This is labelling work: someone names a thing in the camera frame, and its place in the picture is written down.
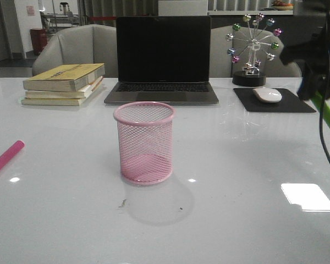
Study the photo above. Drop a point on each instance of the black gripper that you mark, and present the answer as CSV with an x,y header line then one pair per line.
x,y
316,55

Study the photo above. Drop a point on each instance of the green marker pen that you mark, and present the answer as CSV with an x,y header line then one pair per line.
x,y
317,101

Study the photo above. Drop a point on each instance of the pink marker pen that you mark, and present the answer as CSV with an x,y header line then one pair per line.
x,y
11,152

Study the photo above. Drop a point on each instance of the pink mesh pen holder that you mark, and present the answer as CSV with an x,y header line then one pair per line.
x,y
145,141

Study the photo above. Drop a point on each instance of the black mouse pad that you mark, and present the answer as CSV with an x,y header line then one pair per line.
x,y
289,103

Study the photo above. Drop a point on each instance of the fruit bowl on counter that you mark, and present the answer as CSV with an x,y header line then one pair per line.
x,y
281,5

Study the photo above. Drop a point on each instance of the white computer mouse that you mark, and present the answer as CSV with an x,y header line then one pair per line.
x,y
267,95

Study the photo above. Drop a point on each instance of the ferris wheel desk toy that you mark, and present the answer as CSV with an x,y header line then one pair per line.
x,y
254,41

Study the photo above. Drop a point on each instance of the right grey armchair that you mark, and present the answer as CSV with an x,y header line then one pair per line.
x,y
221,65

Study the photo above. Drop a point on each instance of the grey armchair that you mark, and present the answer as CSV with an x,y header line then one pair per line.
x,y
221,65
79,45

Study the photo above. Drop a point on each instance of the grey open laptop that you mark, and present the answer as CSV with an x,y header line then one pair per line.
x,y
164,59

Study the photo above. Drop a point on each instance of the left grey armchair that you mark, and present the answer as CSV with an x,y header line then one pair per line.
x,y
79,45

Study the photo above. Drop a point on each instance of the middle cream book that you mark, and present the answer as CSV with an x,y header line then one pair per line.
x,y
83,93

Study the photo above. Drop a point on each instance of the top yellow book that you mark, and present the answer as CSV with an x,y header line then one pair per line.
x,y
66,77

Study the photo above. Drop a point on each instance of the yellow book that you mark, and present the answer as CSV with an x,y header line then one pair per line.
x,y
66,77
54,102

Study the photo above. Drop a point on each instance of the red trash bin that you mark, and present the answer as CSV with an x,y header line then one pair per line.
x,y
38,40

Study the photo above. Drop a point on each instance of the bottom yellow book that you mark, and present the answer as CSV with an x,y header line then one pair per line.
x,y
54,102

